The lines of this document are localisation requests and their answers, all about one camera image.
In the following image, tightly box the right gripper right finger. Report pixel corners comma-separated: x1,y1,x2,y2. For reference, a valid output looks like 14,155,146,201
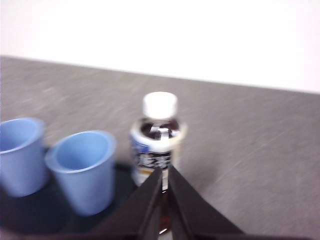
167,165,311,240

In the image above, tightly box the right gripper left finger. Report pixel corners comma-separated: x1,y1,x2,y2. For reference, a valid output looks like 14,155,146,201
29,166,164,240

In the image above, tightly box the dark oolong tea bottle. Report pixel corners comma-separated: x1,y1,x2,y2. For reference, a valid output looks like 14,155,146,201
129,91,188,236

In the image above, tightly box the blue ribbed plastic cup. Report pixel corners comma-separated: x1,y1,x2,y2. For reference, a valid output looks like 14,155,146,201
0,117,50,198
44,130,117,216

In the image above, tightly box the dark rectangular tray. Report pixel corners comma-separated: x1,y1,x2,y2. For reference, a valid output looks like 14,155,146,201
0,162,151,237

